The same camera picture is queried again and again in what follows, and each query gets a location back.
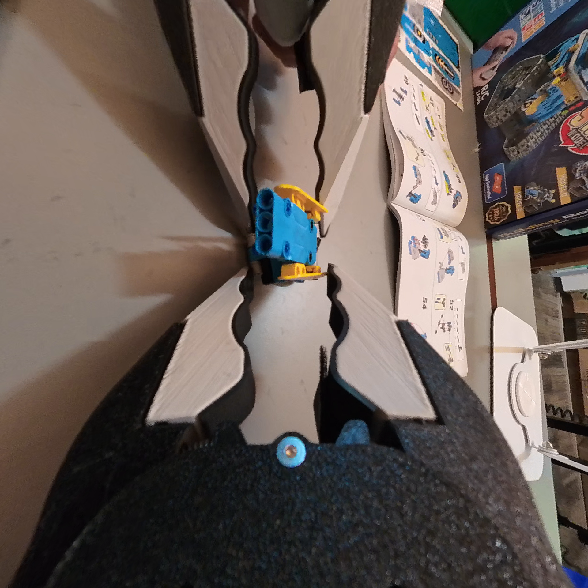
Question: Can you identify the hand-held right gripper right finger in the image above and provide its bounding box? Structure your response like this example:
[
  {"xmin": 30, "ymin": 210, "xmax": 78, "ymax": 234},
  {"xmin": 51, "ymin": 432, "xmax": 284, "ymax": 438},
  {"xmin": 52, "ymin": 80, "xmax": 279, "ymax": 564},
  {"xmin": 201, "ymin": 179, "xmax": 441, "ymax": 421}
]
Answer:
[{"xmin": 317, "ymin": 265, "xmax": 438, "ymax": 423}]

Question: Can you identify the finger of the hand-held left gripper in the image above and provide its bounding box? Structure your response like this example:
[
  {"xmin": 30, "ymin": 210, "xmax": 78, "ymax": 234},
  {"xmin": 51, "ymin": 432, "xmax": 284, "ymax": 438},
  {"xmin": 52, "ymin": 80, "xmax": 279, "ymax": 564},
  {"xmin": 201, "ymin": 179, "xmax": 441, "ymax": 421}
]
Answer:
[
  {"xmin": 296, "ymin": 0, "xmax": 373, "ymax": 221},
  {"xmin": 184, "ymin": 0, "xmax": 260, "ymax": 230}
]

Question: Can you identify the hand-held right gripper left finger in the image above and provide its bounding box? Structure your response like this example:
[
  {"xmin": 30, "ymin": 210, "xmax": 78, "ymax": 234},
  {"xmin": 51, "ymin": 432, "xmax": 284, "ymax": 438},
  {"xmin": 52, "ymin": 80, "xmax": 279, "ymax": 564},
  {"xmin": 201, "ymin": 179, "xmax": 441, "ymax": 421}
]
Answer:
[{"xmin": 147, "ymin": 271, "xmax": 256, "ymax": 425}]

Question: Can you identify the black grey gear assembly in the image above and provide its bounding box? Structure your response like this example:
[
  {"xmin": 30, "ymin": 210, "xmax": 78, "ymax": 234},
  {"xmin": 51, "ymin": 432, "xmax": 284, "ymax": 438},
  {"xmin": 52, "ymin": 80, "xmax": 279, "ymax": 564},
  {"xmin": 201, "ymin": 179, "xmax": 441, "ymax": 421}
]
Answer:
[{"xmin": 250, "ymin": 235, "xmax": 287, "ymax": 284}]

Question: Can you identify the blue yellow brick assembly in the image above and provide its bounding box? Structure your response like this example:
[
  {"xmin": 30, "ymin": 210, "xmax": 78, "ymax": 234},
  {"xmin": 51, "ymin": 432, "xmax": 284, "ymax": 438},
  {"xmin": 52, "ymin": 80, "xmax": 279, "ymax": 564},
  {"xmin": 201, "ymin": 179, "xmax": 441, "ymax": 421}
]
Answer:
[{"xmin": 248, "ymin": 184, "xmax": 329, "ymax": 281}]

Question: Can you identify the grey desk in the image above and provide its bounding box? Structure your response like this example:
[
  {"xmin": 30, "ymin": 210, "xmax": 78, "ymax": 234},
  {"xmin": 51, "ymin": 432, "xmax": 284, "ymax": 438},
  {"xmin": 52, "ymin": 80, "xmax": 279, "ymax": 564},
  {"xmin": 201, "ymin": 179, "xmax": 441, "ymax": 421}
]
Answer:
[{"xmin": 0, "ymin": 0, "xmax": 561, "ymax": 552}]

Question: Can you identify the blue sticker sheet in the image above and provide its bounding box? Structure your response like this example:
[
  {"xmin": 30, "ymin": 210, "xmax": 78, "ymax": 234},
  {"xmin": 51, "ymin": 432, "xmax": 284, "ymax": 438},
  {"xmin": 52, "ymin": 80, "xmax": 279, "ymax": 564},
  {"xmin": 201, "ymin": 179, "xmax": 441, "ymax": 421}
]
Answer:
[{"xmin": 400, "ymin": 0, "xmax": 465, "ymax": 111}]

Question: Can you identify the open instruction booklet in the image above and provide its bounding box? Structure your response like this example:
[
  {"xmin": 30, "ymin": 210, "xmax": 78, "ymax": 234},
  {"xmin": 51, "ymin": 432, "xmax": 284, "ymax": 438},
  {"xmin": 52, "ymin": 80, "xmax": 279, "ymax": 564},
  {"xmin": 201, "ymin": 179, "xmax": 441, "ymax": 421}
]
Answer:
[{"xmin": 382, "ymin": 57, "xmax": 471, "ymax": 377}]

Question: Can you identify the green box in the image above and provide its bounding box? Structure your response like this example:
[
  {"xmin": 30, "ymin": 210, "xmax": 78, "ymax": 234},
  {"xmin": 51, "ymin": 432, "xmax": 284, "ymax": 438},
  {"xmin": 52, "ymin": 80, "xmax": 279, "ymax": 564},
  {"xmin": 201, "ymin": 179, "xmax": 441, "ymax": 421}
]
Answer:
[{"xmin": 441, "ymin": 0, "xmax": 533, "ymax": 47}]

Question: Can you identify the dark blue toy box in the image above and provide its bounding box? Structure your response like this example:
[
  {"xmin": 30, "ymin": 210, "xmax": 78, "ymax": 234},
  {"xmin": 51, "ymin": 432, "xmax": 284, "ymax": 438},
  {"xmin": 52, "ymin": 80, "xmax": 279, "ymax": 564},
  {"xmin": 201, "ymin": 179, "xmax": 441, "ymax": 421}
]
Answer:
[{"xmin": 472, "ymin": 0, "xmax": 588, "ymax": 239}]

